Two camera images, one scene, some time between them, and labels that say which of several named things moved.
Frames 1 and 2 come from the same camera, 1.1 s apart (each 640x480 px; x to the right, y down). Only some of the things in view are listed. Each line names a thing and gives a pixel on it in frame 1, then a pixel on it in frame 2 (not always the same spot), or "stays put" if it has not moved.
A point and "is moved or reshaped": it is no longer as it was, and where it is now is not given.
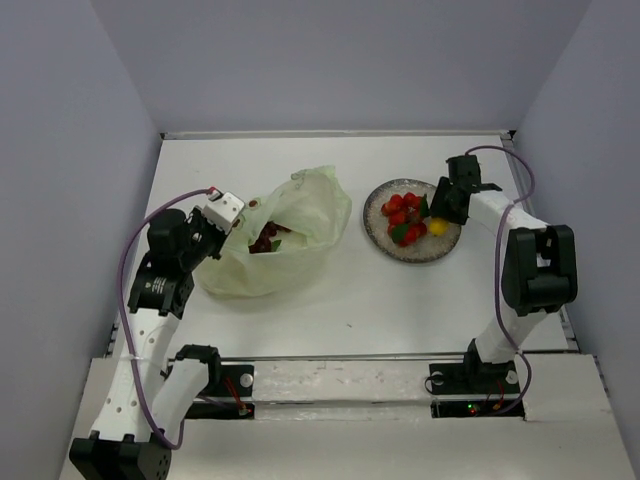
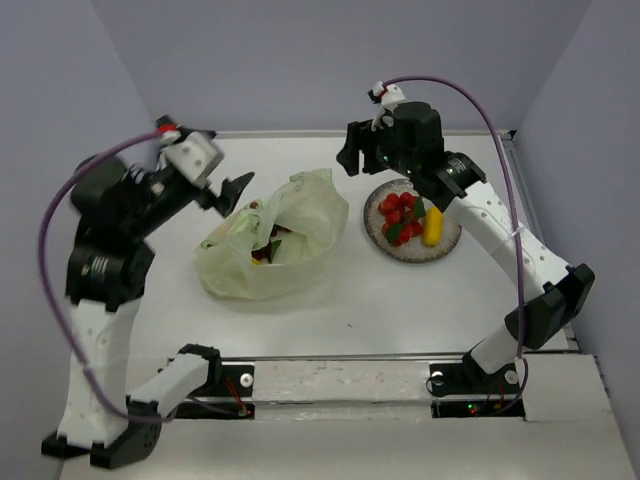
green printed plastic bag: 315,204 stays put
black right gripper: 439,207 -> 364,136
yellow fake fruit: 438,226 is moved or reshaped
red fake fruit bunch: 406,214 stays put
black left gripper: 199,219 -> 228,201
